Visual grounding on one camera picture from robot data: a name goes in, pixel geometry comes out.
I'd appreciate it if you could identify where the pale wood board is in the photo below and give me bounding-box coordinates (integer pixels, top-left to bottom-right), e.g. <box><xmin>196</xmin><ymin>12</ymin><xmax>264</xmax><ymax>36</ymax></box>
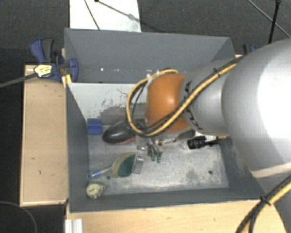
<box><xmin>19</xmin><ymin>64</ymin><xmax>70</xmax><ymax>207</ymax></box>

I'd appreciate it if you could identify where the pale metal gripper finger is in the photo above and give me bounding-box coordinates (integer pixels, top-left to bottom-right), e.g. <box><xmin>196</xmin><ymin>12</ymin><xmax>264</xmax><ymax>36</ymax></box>
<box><xmin>133</xmin><ymin>145</ymin><xmax>146</xmax><ymax>175</ymax></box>

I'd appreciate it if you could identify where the black and red computer mouse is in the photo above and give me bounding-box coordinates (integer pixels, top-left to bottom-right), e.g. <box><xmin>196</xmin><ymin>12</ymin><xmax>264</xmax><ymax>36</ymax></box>
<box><xmin>102</xmin><ymin>119</ymin><xmax>137</xmax><ymax>146</ymax></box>

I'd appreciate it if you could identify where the blue block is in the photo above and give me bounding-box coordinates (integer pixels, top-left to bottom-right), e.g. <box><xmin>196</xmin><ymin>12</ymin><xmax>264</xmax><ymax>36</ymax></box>
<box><xmin>87</xmin><ymin>118</ymin><xmax>103</xmax><ymax>135</ymax></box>

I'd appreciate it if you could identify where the grey metal bin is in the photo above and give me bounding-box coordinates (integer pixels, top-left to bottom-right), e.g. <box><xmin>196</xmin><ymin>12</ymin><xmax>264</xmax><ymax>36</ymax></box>
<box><xmin>64</xmin><ymin>27</ymin><xmax>268</xmax><ymax>213</ymax></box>

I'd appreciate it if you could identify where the blue-handled small tool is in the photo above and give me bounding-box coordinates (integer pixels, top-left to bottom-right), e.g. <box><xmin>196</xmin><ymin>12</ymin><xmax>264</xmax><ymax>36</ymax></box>
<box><xmin>87</xmin><ymin>167</ymin><xmax>113</xmax><ymax>180</ymax></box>

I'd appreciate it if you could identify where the cream round toy with marks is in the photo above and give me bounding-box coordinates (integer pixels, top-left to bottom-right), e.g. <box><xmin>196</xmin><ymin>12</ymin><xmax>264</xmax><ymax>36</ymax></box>
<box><xmin>86</xmin><ymin>181</ymin><xmax>107</xmax><ymax>200</ymax></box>

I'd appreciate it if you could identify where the black cylinder on white bracket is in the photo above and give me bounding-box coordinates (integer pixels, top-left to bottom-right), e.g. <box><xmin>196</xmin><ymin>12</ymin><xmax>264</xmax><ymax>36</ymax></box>
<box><xmin>187</xmin><ymin>134</ymin><xmax>221</xmax><ymax>150</ymax></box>

